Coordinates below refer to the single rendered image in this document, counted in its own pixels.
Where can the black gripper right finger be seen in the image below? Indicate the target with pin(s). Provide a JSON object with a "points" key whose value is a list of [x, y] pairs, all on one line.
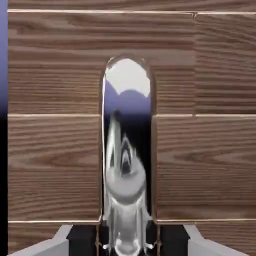
{"points": [[174, 242]]}

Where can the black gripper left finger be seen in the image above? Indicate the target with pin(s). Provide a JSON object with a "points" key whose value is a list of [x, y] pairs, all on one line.
{"points": [[82, 242]]}

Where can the brown wooden cabinet door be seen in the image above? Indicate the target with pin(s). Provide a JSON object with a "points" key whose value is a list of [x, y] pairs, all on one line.
{"points": [[30, 234], [54, 64], [54, 170]]}

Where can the brown wooden cabinet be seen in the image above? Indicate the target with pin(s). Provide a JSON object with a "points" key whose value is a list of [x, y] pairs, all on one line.
{"points": [[226, 60]]}

